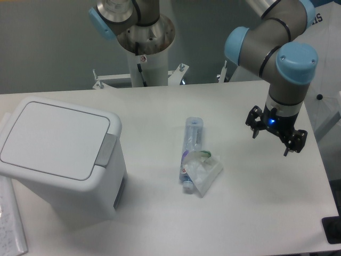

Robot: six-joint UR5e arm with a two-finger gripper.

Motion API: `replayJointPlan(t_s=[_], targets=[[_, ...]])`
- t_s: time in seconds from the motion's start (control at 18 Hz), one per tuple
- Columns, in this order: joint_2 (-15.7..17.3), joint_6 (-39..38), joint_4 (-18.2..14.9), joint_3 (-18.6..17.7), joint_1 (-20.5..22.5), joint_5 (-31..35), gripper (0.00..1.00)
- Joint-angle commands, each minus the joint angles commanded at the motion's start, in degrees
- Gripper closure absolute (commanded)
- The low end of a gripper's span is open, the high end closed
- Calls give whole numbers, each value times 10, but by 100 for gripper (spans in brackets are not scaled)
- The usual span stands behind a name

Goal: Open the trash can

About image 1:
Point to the white plastic trash can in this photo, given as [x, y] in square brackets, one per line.
[100, 193]

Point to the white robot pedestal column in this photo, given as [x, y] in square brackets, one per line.
[148, 45]

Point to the black device at edge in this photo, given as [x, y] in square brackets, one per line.
[331, 227]

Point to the white mounting bracket frame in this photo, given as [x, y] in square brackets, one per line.
[143, 78]

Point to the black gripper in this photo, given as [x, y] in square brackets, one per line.
[278, 120]

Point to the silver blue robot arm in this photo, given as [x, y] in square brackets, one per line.
[271, 52]

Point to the white trash can lid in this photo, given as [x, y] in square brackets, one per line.
[41, 138]

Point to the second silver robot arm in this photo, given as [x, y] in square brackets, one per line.
[111, 18]

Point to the clear plastic water bottle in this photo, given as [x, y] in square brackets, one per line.
[192, 142]

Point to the white paper sheet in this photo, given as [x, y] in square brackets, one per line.
[13, 240]

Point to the white tissue packet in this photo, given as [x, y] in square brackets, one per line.
[202, 168]

